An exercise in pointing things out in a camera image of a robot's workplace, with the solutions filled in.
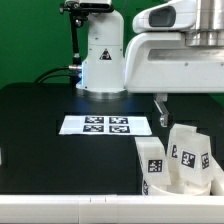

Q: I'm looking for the white round stool seat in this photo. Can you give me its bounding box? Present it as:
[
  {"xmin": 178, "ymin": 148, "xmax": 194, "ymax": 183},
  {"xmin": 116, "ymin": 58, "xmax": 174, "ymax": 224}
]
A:
[{"xmin": 142, "ymin": 169, "xmax": 211, "ymax": 196}]

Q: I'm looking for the paper sheet with markers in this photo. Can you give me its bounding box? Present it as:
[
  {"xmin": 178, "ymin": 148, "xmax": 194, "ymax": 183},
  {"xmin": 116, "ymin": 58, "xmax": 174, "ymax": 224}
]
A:
[{"xmin": 59, "ymin": 115, "xmax": 152, "ymax": 136}]

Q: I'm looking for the white L-shaped fence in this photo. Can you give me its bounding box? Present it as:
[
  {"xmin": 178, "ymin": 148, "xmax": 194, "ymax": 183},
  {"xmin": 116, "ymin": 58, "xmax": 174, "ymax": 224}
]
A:
[{"xmin": 0, "ymin": 164, "xmax": 224, "ymax": 224}]

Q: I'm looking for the black cable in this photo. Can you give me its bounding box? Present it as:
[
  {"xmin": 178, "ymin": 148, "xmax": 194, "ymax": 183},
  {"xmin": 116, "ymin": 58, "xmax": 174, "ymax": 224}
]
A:
[{"xmin": 34, "ymin": 66, "xmax": 83, "ymax": 85}]

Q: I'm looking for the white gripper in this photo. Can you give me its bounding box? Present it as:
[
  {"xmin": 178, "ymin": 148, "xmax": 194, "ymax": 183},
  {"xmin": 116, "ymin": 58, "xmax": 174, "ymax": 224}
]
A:
[{"xmin": 124, "ymin": 32, "xmax": 224, "ymax": 127}]

